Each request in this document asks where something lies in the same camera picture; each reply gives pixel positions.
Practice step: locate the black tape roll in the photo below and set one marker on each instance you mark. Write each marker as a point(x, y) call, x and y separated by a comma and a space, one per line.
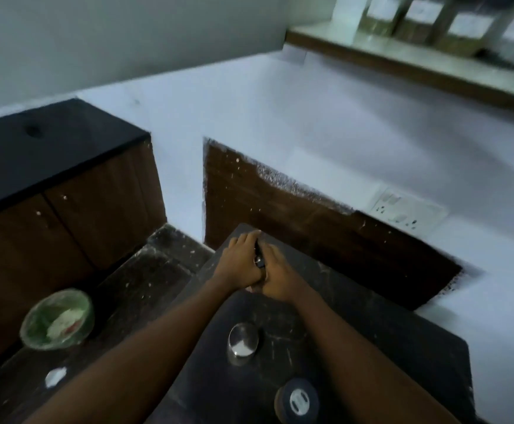
point(296, 401)

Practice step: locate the person's right hand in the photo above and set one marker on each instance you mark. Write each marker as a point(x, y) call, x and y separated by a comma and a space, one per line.
point(281, 275)

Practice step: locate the person's left forearm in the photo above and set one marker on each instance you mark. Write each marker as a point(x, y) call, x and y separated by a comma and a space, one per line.
point(151, 353)

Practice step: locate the wooden wall shelf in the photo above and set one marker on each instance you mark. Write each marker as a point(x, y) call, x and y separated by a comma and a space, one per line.
point(407, 66)

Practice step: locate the brown wooden wall panel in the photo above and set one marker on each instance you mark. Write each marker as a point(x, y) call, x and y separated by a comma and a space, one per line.
point(310, 229)

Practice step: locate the person's right fingers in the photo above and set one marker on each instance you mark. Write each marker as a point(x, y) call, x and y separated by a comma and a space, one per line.
point(268, 256)

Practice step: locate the person's left hand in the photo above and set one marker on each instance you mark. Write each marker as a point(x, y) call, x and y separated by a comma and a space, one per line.
point(236, 262)

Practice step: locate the green plastic bowl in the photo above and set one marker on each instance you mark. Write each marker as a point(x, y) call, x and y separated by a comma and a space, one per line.
point(36, 331)

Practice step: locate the white putty lump in bowl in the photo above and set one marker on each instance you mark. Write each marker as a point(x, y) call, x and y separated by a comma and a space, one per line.
point(62, 325)

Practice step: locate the person's right forearm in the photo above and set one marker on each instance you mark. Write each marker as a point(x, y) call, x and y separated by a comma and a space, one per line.
point(354, 362)

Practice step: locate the white putty blob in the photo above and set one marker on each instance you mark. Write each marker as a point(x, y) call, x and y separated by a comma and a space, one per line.
point(56, 377)

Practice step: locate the person's left fingers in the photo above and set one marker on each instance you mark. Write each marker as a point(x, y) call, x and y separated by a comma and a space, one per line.
point(248, 237)

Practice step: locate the wooden cabinet with black top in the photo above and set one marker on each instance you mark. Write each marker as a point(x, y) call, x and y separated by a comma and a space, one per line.
point(62, 172)

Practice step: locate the small steel cup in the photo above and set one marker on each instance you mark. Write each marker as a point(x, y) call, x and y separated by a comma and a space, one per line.
point(242, 344)

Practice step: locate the white wall socket plate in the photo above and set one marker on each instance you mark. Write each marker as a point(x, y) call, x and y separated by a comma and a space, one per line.
point(409, 209)

